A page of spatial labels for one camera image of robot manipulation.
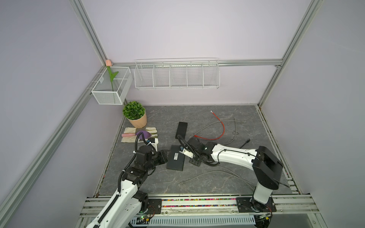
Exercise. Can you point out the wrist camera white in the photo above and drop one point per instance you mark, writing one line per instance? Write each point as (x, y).
(186, 152)
(154, 142)

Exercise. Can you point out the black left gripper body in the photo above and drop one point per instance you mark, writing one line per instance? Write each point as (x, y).
(159, 159)

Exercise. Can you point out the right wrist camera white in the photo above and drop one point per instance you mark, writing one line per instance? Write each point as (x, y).
(186, 152)

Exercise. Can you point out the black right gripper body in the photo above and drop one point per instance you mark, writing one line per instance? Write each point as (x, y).
(195, 160)

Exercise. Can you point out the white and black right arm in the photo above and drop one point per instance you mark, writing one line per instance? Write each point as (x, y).
(266, 166)

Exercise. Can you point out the green plant in beige pot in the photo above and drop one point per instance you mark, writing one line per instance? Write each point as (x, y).
(136, 114)

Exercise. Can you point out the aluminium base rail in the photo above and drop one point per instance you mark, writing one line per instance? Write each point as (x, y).
(219, 210)

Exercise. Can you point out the black ribbed network switch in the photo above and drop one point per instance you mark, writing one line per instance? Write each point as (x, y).
(181, 130)

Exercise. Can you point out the pink tulip artificial flower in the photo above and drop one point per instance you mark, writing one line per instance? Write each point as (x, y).
(112, 74)

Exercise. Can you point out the purple trowel with pink handle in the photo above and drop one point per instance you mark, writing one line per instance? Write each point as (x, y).
(141, 134)

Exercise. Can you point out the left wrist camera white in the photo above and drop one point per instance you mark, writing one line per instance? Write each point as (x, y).
(154, 142)

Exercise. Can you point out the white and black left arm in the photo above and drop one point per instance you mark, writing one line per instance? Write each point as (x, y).
(128, 200)

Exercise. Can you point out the white wire basket small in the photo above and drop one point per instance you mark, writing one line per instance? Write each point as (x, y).
(102, 90)

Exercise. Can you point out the white wire shelf wide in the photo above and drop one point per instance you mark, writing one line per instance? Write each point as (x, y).
(177, 73)

